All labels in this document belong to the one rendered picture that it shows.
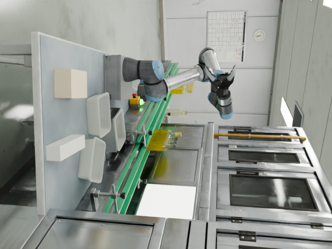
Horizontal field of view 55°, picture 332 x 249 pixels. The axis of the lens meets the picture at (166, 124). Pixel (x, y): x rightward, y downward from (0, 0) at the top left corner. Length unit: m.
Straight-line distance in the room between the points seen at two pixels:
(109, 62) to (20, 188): 1.02
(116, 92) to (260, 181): 1.09
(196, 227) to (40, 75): 0.83
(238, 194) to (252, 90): 6.36
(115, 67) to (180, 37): 6.09
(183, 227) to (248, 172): 1.10
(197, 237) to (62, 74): 0.83
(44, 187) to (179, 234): 0.57
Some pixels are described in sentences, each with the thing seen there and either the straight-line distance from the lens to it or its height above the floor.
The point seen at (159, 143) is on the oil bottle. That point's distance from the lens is 2.20.
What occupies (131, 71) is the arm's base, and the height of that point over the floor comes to 0.91.
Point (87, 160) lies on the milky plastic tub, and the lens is 1.64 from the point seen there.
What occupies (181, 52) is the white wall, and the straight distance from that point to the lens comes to 8.04.
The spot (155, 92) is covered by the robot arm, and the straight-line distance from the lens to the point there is 1.99.
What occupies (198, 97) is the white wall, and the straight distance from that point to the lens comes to 8.34.
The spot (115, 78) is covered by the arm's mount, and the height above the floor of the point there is 0.82.
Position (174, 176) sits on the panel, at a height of 1.15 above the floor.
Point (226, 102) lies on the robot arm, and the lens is 1.77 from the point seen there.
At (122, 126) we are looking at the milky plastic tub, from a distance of 2.05.
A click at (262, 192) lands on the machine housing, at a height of 1.71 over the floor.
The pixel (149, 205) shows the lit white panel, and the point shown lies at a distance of 1.90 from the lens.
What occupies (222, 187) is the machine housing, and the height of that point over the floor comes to 1.46.
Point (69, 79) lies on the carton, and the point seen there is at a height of 0.82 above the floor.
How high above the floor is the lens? 1.43
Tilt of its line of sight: 9 degrees down
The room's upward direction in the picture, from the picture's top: 92 degrees clockwise
